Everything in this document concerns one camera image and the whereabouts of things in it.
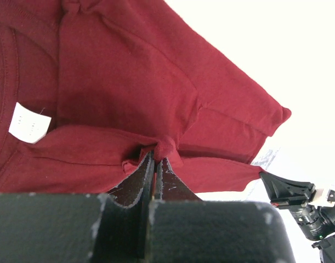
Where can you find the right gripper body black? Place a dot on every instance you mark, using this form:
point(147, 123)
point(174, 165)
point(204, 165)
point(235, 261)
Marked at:
point(315, 222)

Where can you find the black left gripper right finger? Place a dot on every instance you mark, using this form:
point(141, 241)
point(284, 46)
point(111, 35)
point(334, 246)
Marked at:
point(183, 228)

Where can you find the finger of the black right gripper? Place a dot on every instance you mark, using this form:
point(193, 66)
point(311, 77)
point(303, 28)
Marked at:
point(284, 191)

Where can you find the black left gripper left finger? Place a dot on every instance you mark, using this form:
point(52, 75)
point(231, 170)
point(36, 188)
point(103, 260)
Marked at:
point(105, 227)

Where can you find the dark red t shirt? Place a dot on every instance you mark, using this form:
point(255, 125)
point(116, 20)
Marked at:
point(88, 88)

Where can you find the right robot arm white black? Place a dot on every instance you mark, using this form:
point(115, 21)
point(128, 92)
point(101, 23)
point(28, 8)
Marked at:
point(327, 245)

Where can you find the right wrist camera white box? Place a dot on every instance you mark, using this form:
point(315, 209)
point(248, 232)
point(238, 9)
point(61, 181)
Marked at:
point(324, 197)

